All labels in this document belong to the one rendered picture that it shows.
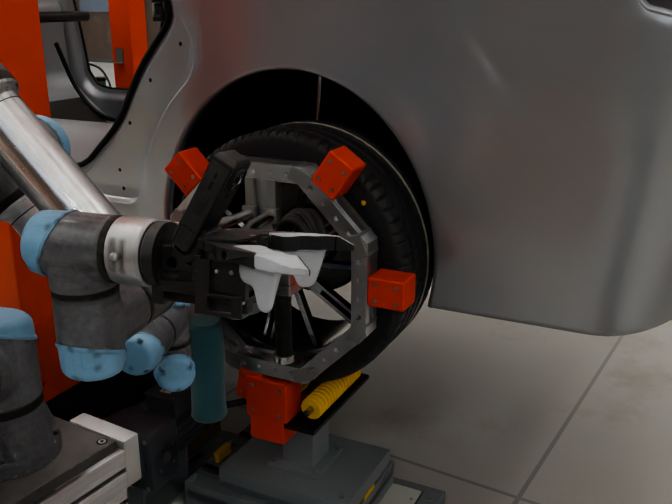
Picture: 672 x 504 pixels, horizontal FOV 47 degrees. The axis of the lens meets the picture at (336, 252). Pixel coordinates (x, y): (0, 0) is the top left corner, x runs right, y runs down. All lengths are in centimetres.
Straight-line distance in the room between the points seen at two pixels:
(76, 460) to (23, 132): 50
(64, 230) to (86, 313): 9
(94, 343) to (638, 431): 241
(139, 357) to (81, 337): 44
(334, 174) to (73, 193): 80
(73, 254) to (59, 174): 19
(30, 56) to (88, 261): 111
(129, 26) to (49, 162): 414
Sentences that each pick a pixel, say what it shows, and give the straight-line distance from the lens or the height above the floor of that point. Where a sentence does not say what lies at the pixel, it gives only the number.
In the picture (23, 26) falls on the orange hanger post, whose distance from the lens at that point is 191.
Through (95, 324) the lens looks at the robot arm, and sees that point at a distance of 90.
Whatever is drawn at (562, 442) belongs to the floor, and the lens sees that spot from 291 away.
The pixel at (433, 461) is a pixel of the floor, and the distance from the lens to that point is 272.
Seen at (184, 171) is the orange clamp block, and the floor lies 108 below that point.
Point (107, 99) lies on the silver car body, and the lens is 470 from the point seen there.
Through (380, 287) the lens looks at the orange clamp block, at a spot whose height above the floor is 87.
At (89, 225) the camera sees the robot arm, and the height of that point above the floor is 125.
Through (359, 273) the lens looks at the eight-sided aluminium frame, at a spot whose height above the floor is 89.
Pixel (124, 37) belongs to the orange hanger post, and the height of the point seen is 125.
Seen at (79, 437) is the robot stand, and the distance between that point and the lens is 132.
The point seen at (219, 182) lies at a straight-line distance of 78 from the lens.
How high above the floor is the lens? 148
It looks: 18 degrees down
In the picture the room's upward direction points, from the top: straight up
